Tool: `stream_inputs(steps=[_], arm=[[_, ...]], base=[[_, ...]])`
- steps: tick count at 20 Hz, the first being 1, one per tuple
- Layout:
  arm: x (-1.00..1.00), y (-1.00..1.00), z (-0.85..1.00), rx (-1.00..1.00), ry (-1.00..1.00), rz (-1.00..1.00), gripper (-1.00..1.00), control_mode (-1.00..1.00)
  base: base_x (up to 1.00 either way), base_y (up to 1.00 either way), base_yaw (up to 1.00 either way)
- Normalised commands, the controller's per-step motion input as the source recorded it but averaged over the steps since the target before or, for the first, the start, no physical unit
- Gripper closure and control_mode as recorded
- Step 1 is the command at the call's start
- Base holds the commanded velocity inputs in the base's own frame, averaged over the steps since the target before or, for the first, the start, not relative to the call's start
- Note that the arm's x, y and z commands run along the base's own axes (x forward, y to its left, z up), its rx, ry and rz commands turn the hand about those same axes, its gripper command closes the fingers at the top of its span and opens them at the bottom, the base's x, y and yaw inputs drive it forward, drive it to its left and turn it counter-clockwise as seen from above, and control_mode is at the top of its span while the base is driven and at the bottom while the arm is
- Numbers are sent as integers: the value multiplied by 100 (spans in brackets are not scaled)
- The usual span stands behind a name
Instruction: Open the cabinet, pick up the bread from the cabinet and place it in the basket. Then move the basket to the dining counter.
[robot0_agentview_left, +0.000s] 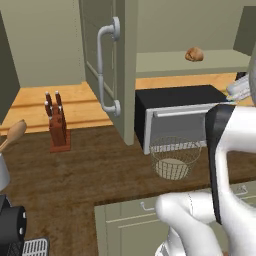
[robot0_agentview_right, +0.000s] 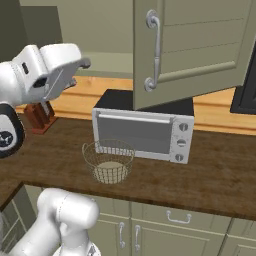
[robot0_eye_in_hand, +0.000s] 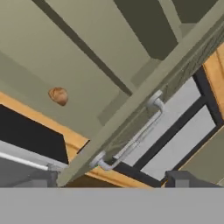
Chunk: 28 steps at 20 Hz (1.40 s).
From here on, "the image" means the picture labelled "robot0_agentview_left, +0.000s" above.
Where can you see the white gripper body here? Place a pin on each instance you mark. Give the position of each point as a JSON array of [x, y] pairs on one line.
[[238, 88]]

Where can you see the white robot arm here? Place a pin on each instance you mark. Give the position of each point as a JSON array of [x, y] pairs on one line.
[[240, 140]]

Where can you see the brown bread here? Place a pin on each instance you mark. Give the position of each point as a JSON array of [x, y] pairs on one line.
[[194, 54]]

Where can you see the dark olive cabinet door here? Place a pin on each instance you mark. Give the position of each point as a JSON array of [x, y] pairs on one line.
[[6, 73], [246, 30]]

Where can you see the olive green cabinet door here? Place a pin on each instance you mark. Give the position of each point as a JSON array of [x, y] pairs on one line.
[[126, 66]]

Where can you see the olive green base cabinet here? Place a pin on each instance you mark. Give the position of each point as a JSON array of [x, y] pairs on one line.
[[133, 230]]

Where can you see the black and silver microwave oven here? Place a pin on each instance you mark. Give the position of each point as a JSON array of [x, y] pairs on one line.
[[176, 96]]

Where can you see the wooden knife block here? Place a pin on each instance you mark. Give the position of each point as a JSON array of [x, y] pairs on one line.
[[58, 130]]

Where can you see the wooden spoon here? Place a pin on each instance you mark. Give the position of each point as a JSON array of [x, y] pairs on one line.
[[15, 133]]

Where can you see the black coffee machine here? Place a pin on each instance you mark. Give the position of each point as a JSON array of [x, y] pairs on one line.
[[11, 223]]

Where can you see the olive green wall cabinet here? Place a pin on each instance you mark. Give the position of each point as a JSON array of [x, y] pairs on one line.
[[186, 26]]

